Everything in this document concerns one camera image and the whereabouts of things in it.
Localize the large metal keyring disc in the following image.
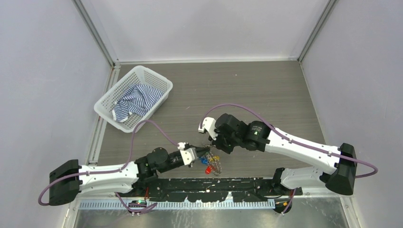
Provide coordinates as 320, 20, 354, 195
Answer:
202, 145, 221, 176

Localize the red key tag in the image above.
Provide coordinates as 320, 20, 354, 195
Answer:
205, 166, 215, 175

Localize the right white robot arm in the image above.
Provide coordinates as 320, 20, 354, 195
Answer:
198, 114, 357, 196

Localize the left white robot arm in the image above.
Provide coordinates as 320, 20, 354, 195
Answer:
48, 142, 210, 206

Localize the blue white striped cloth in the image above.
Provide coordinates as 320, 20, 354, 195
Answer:
112, 84, 163, 123

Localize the white plastic mesh basket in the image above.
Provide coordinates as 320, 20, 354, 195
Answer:
94, 66, 173, 133

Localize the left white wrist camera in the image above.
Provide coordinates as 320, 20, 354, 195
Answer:
177, 142, 198, 167

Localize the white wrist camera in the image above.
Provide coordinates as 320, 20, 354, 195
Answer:
177, 142, 198, 167
198, 117, 218, 141

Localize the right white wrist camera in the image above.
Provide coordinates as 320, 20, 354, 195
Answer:
198, 117, 218, 141

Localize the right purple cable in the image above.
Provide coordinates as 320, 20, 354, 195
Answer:
199, 103, 379, 179

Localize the purple cable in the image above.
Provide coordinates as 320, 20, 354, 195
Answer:
38, 119, 183, 215
199, 103, 379, 179

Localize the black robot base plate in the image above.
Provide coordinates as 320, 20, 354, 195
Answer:
120, 177, 291, 202

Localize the white slotted cable duct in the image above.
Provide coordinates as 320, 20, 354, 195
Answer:
78, 199, 275, 210

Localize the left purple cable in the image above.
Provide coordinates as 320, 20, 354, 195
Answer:
38, 119, 183, 215

